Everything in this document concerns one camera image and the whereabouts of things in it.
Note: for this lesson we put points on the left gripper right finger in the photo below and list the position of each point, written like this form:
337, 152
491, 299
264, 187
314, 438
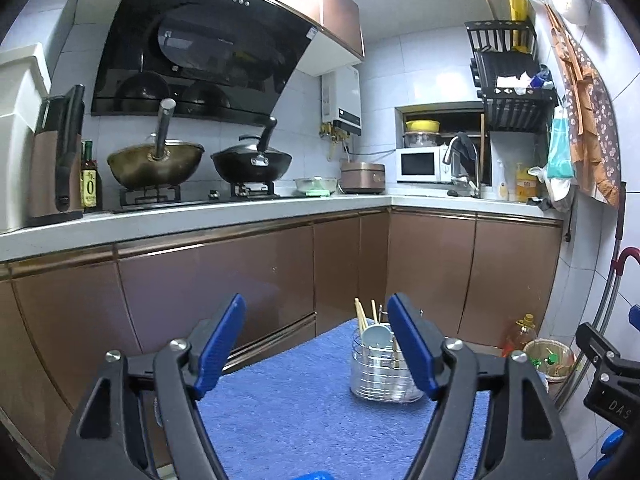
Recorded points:
523, 438

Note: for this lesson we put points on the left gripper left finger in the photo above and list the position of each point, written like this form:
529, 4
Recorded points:
108, 437

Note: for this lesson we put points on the large pale blue spoon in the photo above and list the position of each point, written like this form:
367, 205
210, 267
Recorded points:
376, 340

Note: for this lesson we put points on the chrome kitchen faucet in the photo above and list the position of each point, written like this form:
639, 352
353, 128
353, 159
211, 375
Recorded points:
462, 157

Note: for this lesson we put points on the beige trash bin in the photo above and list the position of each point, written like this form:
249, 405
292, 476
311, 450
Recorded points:
553, 360

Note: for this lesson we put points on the cooking oil jug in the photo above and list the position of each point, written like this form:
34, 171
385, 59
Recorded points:
519, 334

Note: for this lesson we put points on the blue towel mat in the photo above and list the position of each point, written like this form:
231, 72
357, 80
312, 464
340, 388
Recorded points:
294, 414

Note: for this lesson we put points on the brown lower cabinets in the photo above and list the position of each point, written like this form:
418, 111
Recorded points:
131, 282

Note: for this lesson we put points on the gas stove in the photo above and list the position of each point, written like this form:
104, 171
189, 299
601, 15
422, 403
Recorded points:
187, 195

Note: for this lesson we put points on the oil bottle yellow label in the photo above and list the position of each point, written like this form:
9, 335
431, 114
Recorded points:
90, 180

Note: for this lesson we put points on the yellow detergent bottle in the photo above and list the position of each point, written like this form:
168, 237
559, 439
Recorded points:
525, 183

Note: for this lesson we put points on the teal plastic bag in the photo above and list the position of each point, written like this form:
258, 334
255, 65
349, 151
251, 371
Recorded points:
559, 163

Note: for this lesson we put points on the orange floral apron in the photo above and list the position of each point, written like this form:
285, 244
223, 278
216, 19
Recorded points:
592, 129

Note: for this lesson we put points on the black frying pan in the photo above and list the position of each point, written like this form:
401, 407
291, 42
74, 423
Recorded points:
253, 163

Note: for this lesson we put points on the steel bowl green board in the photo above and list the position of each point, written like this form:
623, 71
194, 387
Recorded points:
316, 186

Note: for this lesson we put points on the white microwave oven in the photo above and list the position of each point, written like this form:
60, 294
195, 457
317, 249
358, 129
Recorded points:
422, 165

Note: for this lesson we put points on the brown rice cooker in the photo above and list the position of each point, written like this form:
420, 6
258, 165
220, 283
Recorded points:
362, 178

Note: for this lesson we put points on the white appliance at left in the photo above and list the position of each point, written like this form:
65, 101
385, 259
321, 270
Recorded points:
25, 82

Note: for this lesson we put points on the black range hood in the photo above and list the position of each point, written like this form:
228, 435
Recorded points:
225, 60

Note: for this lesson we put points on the white water heater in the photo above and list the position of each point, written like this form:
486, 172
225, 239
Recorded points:
341, 100

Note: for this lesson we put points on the yellow roll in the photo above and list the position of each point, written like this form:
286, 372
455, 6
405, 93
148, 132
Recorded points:
518, 13

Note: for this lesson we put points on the wooden rolling pin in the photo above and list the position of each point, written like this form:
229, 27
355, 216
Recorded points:
492, 9

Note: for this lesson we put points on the clear wire utensil holder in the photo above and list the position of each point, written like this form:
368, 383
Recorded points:
373, 379

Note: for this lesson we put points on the brass wok with handle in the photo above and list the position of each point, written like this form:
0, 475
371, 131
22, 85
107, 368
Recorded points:
157, 163

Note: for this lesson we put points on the black wall dish rack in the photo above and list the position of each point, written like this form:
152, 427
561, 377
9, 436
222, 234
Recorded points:
517, 90

